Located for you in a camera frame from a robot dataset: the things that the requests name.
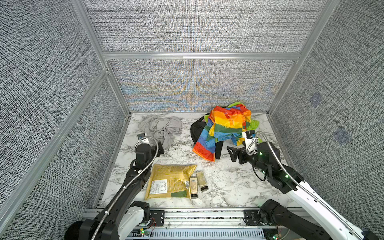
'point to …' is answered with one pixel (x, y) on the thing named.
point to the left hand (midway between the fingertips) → (150, 142)
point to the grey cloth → (165, 129)
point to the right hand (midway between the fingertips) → (234, 144)
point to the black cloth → (196, 129)
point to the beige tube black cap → (193, 187)
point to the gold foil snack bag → (169, 180)
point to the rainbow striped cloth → (223, 122)
